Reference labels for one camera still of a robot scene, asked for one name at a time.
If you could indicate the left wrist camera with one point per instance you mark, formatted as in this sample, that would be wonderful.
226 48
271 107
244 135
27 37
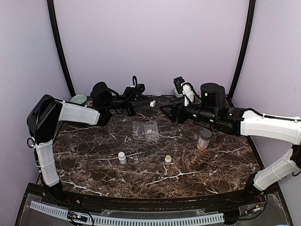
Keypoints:
139 87

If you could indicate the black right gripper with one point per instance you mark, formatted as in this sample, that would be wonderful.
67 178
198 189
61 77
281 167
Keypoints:
178 107

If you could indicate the teal bowl on plate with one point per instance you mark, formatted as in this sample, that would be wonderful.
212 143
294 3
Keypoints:
79 99

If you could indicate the small teal patterned bowl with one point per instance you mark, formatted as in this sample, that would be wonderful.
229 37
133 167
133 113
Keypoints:
176 94

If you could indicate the black frame post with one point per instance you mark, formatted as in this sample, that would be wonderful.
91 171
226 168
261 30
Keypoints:
243 49
59 47

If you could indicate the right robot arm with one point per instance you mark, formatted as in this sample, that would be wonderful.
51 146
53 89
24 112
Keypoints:
210 108

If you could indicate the small white bottle cap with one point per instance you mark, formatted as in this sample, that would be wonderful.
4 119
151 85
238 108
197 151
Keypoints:
152 103

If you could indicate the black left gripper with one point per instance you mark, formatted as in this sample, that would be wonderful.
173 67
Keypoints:
132 102

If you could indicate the white pill bottle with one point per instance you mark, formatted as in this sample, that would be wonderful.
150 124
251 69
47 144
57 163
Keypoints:
122 158
168 160

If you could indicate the black right frame post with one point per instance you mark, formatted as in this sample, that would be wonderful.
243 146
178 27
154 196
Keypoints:
243 49

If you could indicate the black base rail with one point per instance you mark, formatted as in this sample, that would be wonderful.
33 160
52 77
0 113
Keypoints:
83 198

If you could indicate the white slotted cable duct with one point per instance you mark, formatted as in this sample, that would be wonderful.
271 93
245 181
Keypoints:
123 218

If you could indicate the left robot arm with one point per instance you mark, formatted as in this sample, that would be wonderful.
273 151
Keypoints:
44 119

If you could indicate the clear plastic pill organizer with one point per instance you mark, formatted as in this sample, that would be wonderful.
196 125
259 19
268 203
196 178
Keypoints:
139 130

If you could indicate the orange pill bottle grey cap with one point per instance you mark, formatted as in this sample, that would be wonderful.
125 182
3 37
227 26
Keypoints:
204 139

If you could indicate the white pill bottle front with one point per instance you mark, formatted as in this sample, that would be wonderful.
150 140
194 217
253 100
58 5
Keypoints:
122 158

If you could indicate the square floral ceramic plate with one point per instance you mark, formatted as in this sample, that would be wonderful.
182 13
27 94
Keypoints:
89 104

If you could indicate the black left frame post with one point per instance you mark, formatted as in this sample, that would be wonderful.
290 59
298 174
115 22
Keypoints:
59 47

